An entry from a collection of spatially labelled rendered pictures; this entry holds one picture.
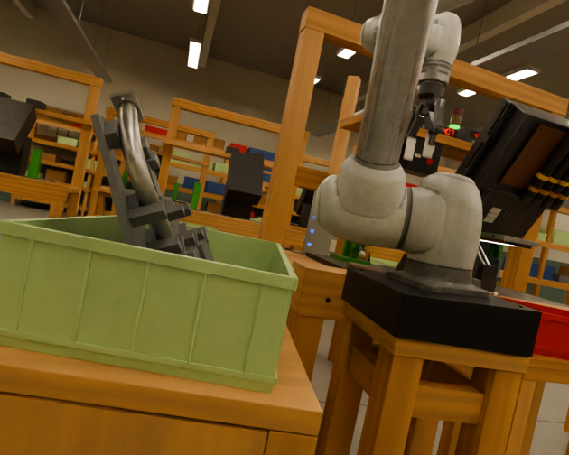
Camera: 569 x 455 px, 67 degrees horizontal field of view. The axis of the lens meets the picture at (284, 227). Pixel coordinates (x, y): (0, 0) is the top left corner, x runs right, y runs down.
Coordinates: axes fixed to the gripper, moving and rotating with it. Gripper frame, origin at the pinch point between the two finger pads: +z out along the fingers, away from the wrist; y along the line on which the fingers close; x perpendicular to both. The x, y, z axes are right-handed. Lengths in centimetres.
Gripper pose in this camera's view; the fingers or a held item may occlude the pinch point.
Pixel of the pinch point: (418, 151)
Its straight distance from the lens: 138.9
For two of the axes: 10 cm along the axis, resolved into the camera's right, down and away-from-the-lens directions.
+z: -2.0, 9.8, 0.4
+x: 9.4, 1.8, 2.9
